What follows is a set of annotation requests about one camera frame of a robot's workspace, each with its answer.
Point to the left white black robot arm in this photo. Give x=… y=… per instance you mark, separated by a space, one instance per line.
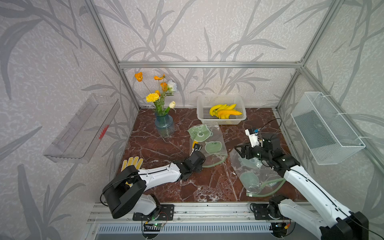
x=125 y=193

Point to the white plastic basket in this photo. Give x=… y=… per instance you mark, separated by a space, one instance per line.
x=206 y=102

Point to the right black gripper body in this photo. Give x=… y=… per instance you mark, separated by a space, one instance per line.
x=258 y=153

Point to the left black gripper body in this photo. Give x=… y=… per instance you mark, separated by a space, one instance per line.
x=198 y=169

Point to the yellow banana taken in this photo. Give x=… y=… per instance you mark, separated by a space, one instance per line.
x=226 y=116
x=213 y=110

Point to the white wire mesh basket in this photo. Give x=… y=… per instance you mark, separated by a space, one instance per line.
x=328 y=135

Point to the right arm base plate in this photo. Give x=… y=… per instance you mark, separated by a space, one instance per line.
x=265 y=211

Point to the zip-top bag with bananas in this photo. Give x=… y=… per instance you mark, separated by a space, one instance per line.
x=258 y=180
x=211 y=138

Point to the yellow work glove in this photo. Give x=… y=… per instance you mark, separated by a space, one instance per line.
x=132 y=161

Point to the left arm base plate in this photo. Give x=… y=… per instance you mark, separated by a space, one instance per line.
x=161 y=213

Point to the bag banana two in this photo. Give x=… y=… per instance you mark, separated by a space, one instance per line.
x=234 y=112

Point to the blue glass vase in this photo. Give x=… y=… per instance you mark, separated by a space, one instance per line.
x=164 y=125

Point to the artificial flower bouquet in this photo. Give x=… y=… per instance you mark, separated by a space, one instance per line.
x=158 y=97

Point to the clear acrylic wall shelf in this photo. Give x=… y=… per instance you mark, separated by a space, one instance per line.
x=78 y=141

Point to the bag banana one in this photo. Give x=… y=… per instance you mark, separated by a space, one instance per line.
x=230 y=107

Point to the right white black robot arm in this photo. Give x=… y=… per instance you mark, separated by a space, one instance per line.
x=333 y=220

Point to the aluminium front rail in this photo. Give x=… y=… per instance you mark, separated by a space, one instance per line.
x=189 y=212

